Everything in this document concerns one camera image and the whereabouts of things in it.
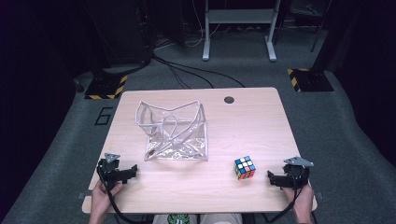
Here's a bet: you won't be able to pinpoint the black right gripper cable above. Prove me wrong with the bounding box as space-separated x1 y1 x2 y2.
264 172 304 224

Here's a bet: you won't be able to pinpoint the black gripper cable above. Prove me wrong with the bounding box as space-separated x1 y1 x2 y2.
264 172 304 224
96 166 145 224

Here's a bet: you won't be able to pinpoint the person's left hand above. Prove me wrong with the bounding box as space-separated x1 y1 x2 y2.
90 180 124 216

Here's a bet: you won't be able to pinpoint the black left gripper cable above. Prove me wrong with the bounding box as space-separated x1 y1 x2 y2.
96 166 145 224

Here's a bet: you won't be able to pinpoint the black floor cables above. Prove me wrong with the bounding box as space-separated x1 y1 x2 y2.
151 53 246 91

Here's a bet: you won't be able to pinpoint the multicoloured puzzle cube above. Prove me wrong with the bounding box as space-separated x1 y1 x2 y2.
233 155 257 181

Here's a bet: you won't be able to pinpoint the person's right hand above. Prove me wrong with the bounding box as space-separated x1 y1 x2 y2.
282 183 315 218

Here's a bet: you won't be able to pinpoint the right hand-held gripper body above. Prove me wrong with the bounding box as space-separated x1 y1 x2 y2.
283 156 315 189

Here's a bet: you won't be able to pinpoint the black yellow striped base plate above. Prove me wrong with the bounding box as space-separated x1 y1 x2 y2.
287 68 334 93
84 74 129 101

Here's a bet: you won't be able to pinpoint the white metal desk frame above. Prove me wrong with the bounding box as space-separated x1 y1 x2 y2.
202 0 282 63

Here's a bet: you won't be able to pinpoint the white floor cables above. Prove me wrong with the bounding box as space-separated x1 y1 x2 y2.
153 0 220 50

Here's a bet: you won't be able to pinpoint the black metal stand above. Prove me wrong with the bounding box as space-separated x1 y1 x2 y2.
310 0 339 73

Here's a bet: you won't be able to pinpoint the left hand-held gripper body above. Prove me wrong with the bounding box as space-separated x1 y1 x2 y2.
97 152 126 188

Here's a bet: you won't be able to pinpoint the clear plastic bag white trim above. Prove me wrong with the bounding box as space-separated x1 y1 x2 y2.
134 100 209 162

